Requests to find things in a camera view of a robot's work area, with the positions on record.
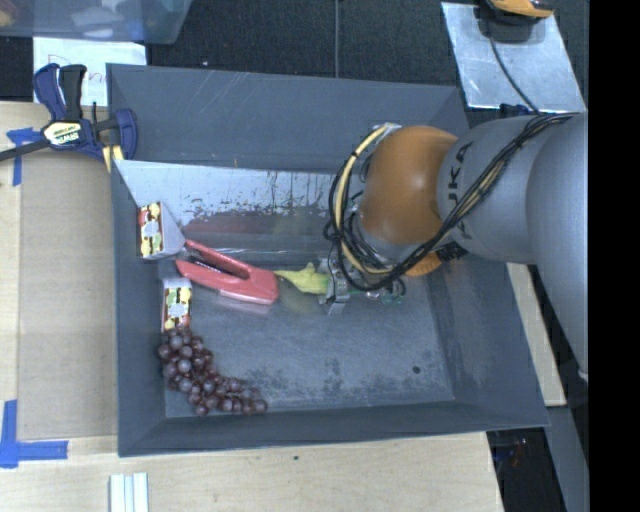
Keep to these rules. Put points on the red plastic utility knife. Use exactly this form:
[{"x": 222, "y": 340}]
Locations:
[{"x": 250, "y": 286}]

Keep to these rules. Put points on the purple grape bunch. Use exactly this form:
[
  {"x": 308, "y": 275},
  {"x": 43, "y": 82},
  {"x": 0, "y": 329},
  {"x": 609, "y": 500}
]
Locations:
[{"x": 200, "y": 380}]

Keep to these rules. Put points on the grey metal bin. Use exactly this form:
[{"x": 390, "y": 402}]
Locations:
[{"x": 310, "y": 350}]

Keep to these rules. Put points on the yellow toy animal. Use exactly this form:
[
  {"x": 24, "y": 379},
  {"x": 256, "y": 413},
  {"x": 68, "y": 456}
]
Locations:
[{"x": 305, "y": 280}]

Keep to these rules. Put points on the small colourful printed box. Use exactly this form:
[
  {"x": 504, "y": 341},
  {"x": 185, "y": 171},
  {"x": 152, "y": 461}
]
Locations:
[
  {"x": 151, "y": 230},
  {"x": 176, "y": 305}
]

